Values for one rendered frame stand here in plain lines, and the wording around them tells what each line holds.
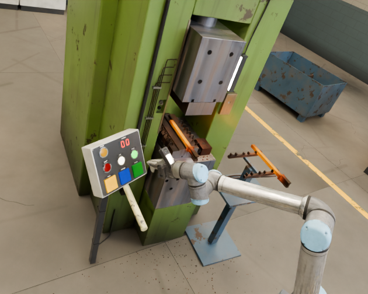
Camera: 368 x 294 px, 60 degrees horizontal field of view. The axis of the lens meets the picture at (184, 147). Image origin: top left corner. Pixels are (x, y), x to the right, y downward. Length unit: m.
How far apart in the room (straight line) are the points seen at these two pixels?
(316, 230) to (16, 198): 2.38
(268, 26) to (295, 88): 3.60
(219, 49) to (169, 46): 0.27
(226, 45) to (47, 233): 1.94
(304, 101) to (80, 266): 4.30
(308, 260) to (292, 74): 4.46
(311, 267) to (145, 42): 1.35
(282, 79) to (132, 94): 4.20
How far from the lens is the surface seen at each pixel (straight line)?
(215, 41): 1.80
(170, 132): 2.29
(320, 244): 1.46
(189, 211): 2.65
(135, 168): 1.86
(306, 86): 5.61
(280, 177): 2.36
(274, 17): 2.18
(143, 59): 1.82
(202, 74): 1.86
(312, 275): 1.60
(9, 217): 2.92
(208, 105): 2.02
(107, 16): 2.16
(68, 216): 2.90
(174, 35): 1.84
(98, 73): 2.30
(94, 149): 1.67
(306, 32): 10.83
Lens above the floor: 2.25
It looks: 35 degrees down
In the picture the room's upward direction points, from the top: 19 degrees clockwise
